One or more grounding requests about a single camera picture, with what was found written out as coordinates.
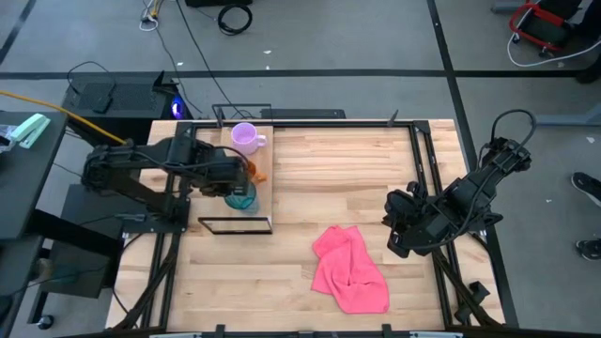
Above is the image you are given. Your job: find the black desk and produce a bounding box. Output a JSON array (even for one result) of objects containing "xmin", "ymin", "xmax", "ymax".
[{"xmin": 0, "ymin": 111, "xmax": 69, "ymax": 241}]

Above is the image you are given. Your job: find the black computer tower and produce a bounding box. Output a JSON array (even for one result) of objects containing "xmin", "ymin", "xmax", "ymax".
[{"xmin": 61, "ymin": 69, "xmax": 189, "ymax": 140}]

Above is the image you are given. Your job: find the red cart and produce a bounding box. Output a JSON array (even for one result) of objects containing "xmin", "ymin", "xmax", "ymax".
[{"xmin": 509, "ymin": 0, "xmax": 572, "ymax": 53}]

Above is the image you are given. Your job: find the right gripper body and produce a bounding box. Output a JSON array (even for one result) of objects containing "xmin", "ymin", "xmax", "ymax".
[{"xmin": 398, "ymin": 194, "xmax": 453, "ymax": 251}]

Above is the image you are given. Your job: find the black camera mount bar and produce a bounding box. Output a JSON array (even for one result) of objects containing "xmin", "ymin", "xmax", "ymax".
[{"xmin": 260, "ymin": 108, "xmax": 347, "ymax": 120}]

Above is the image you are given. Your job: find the person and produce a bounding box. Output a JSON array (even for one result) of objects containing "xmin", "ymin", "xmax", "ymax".
[
  {"xmin": 570, "ymin": 171, "xmax": 601, "ymax": 263},
  {"xmin": 574, "ymin": 54, "xmax": 601, "ymax": 86}
]

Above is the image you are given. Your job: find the coiled black cable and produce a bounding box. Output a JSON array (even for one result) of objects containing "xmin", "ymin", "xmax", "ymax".
[{"xmin": 217, "ymin": 3, "xmax": 254, "ymax": 37}]

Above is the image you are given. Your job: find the teal ribbed cup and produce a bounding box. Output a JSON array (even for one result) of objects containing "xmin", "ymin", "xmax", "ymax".
[{"xmin": 223, "ymin": 180, "xmax": 260, "ymax": 215}]

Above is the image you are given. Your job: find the pink cloth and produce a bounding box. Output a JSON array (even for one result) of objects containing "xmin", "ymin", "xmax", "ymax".
[{"xmin": 310, "ymin": 224, "xmax": 391, "ymax": 315}]

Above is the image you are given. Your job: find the orange mug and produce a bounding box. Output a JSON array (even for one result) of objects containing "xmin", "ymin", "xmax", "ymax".
[{"xmin": 246, "ymin": 160, "xmax": 270, "ymax": 185}]

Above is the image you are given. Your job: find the black stand base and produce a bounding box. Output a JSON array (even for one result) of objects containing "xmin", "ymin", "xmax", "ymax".
[{"xmin": 39, "ymin": 185, "xmax": 124, "ymax": 300}]

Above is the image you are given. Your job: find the yellow floor cable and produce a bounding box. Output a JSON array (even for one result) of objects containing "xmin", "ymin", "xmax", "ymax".
[{"xmin": 0, "ymin": 89, "xmax": 128, "ymax": 145}]

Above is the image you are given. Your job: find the white plug cable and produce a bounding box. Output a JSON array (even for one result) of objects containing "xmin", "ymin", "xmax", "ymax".
[{"xmin": 138, "ymin": 0, "xmax": 162, "ymax": 33}]

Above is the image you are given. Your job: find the grey desk foot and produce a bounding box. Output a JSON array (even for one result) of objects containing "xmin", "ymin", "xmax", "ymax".
[{"xmin": 534, "ymin": 103, "xmax": 601, "ymax": 128}]

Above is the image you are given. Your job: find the black table frame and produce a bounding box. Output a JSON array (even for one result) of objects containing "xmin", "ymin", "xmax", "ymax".
[{"xmin": 105, "ymin": 119, "xmax": 520, "ymax": 338}]

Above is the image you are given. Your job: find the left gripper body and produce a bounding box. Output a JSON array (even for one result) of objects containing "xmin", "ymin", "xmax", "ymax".
[{"xmin": 200, "ymin": 149, "xmax": 253, "ymax": 199}]

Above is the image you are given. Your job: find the black looped cable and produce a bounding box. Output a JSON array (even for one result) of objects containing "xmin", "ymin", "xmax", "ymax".
[{"xmin": 66, "ymin": 60, "xmax": 118, "ymax": 96}]

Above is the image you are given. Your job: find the clear plastic packet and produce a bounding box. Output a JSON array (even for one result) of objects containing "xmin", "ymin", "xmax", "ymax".
[{"xmin": 0, "ymin": 123, "xmax": 16, "ymax": 154}]

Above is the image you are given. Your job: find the small black device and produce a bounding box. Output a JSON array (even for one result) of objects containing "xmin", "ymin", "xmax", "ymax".
[{"xmin": 91, "ymin": 95, "xmax": 115, "ymax": 115}]

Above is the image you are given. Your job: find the light purple mug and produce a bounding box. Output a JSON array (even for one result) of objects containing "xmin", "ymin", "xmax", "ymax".
[{"xmin": 230, "ymin": 121, "xmax": 269, "ymax": 157}]

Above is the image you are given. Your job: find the long black cable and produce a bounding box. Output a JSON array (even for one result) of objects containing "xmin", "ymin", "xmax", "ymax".
[{"xmin": 175, "ymin": 0, "xmax": 248, "ymax": 119}]

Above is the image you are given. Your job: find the mint green stapler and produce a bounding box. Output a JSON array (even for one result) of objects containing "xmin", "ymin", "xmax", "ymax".
[{"xmin": 9, "ymin": 113, "xmax": 52, "ymax": 150}]

